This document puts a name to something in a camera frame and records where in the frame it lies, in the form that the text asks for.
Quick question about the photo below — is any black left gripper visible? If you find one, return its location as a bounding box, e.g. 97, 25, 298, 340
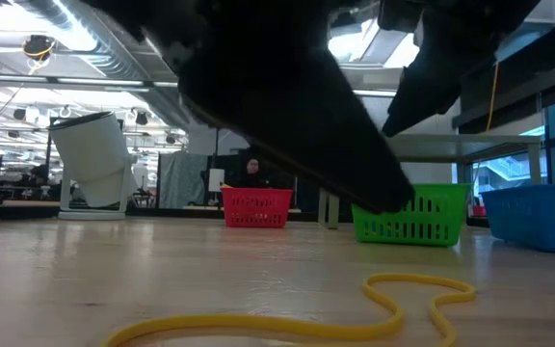
84, 0, 416, 214

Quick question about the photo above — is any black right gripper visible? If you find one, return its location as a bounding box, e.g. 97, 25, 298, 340
378, 0, 543, 139

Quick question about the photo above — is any white cylindrical tilting desk lamp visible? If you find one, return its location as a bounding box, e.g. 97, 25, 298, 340
47, 111, 139, 222

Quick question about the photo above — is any person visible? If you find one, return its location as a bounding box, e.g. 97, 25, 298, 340
235, 157, 274, 190

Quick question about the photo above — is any green perforated metal riser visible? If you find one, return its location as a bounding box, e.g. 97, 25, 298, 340
318, 133, 543, 230

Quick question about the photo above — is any red plastic basket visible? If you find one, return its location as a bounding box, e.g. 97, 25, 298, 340
220, 187, 295, 228

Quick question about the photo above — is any small white lamp shade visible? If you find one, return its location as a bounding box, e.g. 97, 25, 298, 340
208, 167, 225, 193

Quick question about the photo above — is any green plastic basket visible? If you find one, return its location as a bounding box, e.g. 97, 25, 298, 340
352, 183, 471, 248

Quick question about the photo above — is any grey cloth cover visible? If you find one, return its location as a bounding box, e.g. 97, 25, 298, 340
156, 150, 210, 209

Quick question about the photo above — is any blue plastic basket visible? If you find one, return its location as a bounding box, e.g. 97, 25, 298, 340
479, 184, 555, 255

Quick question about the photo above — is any yellow rubber band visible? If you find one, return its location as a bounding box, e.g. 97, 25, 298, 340
98, 273, 478, 347

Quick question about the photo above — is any long white LED light bar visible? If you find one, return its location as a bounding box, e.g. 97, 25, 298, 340
0, 71, 399, 100

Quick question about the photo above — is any yellow hanging cord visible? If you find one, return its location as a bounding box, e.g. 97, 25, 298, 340
485, 61, 501, 132

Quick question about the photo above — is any silver spiral air duct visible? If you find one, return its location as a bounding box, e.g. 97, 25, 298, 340
12, 0, 182, 127

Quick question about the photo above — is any black ceiling cord reel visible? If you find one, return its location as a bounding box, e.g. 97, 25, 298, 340
21, 34, 58, 64

